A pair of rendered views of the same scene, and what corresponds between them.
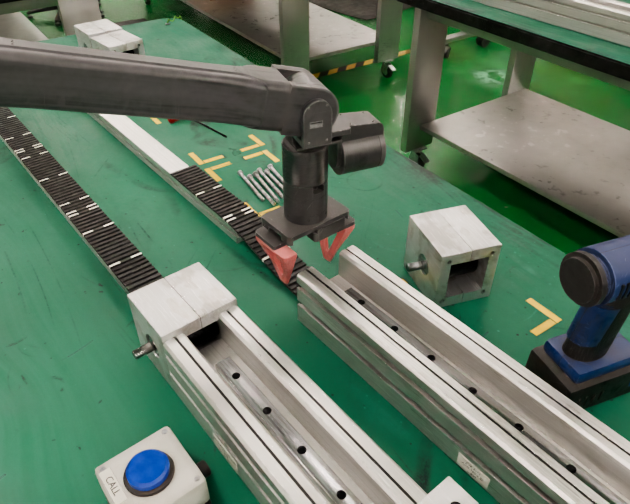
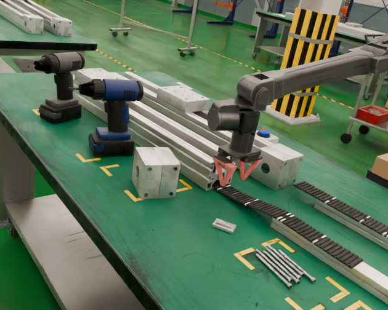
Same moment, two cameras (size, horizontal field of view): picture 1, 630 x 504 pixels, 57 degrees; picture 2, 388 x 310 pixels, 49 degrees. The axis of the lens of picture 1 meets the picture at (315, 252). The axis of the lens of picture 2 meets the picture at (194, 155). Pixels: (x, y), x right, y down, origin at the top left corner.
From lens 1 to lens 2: 1.62 m
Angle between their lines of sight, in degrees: 117
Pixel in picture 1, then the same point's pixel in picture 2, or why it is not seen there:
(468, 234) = (151, 152)
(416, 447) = not seen: hidden behind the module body
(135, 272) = (319, 194)
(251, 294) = (257, 195)
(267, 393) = not seen: hidden behind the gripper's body
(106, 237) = (353, 213)
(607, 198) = not seen: outside the picture
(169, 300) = (285, 151)
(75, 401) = (305, 173)
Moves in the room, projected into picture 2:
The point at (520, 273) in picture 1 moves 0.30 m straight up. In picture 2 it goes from (106, 186) to (116, 69)
